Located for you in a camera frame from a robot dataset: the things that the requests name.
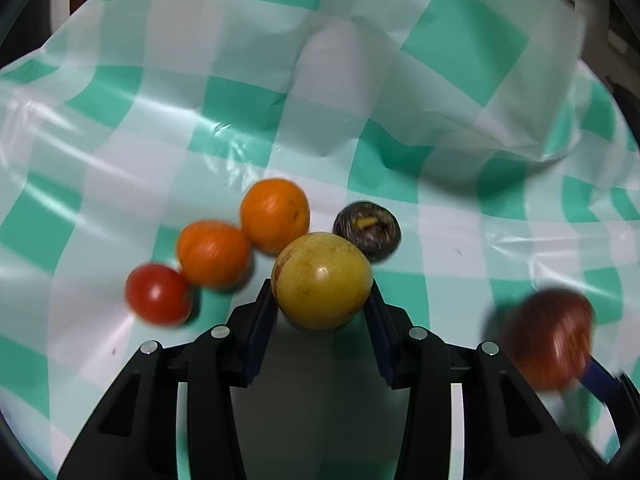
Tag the green white checkered tablecloth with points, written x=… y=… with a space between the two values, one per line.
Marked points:
x=504 y=158

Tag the large red apple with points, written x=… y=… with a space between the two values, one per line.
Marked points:
x=549 y=337

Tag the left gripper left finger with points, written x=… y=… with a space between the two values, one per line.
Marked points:
x=251 y=326

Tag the orange mandarin top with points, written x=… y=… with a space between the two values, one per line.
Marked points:
x=273 y=213

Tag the small red tomato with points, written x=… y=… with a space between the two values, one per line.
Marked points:
x=158 y=294

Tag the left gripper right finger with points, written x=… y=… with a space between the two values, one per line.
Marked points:
x=388 y=327

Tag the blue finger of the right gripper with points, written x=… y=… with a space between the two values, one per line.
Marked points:
x=599 y=381

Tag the small orange mandarin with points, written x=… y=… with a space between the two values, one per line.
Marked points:
x=213 y=254

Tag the yellow round fruit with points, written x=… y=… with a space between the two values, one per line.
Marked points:
x=321 y=281

